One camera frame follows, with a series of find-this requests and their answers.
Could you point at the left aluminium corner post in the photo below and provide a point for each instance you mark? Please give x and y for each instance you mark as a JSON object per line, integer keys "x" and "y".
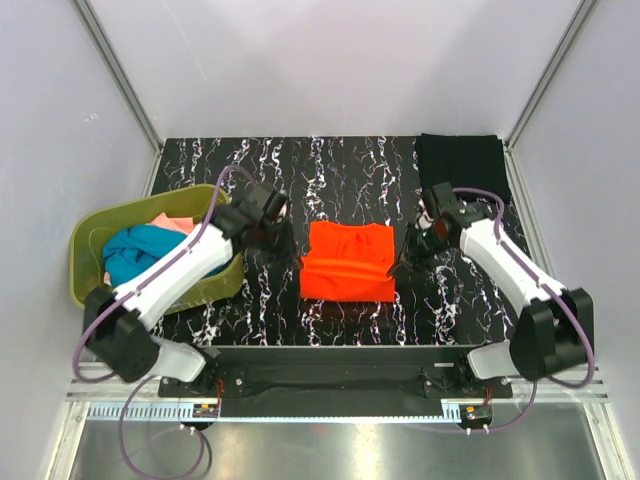
{"x": 99, "y": 38}

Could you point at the folded black t shirt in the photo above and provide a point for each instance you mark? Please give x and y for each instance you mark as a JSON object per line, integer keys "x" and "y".
{"x": 463, "y": 161}

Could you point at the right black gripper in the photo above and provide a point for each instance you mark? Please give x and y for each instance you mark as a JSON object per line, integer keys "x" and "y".
{"x": 410, "y": 254}

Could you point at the aluminium frame rail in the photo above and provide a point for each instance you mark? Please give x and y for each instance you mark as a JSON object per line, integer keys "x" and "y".
{"x": 111, "y": 389}

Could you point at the orange t shirt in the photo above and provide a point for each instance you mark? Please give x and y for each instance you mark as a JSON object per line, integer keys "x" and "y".
{"x": 348, "y": 263}

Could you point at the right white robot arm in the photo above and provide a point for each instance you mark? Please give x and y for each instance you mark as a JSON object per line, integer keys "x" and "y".
{"x": 553, "y": 337}

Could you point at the olive green plastic basket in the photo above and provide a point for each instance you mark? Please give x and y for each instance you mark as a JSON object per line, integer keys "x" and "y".
{"x": 92, "y": 233}

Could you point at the teal t shirt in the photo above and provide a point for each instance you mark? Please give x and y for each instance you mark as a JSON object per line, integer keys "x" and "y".
{"x": 133, "y": 250}

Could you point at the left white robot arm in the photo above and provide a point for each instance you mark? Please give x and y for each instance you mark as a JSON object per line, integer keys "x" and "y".
{"x": 118, "y": 323}

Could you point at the right aluminium corner post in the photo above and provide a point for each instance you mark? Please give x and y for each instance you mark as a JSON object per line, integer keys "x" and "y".
{"x": 565, "y": 44}

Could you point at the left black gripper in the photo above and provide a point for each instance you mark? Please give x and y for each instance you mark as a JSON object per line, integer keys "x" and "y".
{"x": 288, "y": 251}

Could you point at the pink t shirt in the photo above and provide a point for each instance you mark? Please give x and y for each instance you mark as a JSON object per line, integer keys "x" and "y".
{"x": 184, "y": 225}

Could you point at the aluminium corner post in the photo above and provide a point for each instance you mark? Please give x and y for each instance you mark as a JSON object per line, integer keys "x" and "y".
{"x": 99, "y": 38}
{"x": 565, "y": 44}

